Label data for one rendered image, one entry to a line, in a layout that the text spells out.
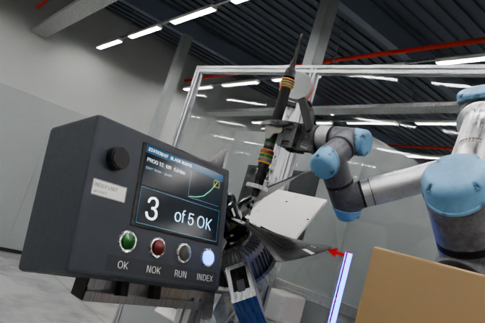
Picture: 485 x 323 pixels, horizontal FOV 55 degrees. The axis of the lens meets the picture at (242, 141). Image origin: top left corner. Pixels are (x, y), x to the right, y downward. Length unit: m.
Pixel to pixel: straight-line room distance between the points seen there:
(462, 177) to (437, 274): 0.18
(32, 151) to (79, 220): 6.27
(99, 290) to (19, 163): 6.15
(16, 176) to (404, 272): 6.27
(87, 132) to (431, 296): 0.54
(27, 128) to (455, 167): 6.25
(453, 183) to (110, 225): 0.56
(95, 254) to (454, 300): 0.50
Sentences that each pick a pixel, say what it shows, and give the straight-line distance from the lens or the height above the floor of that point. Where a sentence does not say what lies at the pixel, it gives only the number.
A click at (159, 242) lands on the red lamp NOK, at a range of 0.63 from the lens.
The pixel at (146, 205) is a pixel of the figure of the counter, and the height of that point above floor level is 1.16.
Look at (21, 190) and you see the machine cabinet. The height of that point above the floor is 0.80.
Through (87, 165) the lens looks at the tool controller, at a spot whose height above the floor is 1.19.
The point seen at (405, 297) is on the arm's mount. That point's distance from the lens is 0.81.
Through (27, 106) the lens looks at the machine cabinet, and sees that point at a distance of 6.81.
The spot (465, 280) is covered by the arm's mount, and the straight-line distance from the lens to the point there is 0.77.
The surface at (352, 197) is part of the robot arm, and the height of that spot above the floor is 1.33.
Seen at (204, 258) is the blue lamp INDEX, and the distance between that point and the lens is 0.70.
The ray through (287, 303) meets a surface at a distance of 1.96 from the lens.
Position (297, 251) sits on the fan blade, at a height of 1.15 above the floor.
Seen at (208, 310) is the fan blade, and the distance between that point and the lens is 1.31.
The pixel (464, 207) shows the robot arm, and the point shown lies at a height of 1.31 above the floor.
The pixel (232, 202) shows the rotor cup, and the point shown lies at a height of 1.24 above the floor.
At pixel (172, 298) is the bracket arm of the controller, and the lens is 0.78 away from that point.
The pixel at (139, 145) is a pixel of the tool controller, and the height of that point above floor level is 1.24.
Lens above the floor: 1.17
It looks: 10 degrees up
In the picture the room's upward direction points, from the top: 17 degrees clockwise
